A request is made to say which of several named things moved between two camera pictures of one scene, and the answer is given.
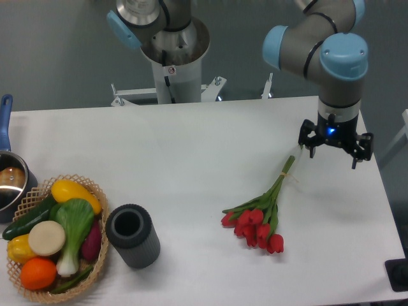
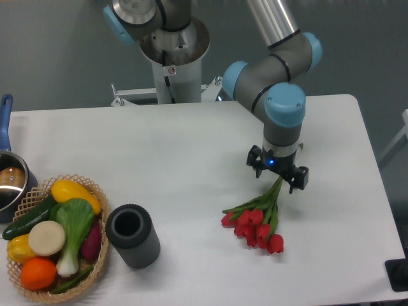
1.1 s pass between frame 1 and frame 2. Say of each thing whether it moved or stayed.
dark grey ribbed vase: stayed
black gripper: moved
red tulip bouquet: stayed
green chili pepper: stayed
